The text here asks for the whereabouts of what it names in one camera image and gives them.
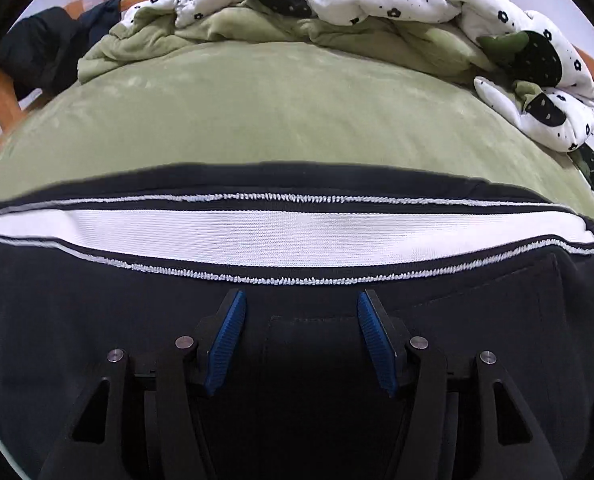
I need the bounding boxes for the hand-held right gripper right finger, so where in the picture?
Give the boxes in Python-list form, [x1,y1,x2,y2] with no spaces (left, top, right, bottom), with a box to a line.
[356,289,564,480]

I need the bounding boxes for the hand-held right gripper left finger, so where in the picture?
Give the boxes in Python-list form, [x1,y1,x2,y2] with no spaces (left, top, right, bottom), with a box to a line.
[37,289,250,480]

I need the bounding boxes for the black pants with white stripe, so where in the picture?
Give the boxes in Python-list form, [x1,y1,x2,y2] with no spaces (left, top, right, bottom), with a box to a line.
[0,161,594,480]

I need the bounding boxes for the green bed sheet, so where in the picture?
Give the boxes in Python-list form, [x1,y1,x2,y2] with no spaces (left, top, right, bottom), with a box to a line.
[0,40,594,246]

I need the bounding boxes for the rumpled green blanket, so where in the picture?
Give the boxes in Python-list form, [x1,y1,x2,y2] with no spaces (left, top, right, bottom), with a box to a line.
[77,0,498,86]

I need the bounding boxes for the navy blue garment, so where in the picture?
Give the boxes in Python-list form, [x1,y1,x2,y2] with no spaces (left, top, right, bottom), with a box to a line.
[77,0,124,43]

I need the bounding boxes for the black jacket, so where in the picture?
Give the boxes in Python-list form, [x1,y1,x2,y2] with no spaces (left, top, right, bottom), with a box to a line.
[0,5,85,103]

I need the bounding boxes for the wooden bed frame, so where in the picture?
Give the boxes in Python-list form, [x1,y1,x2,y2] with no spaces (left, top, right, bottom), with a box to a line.
[0,0,594,176]

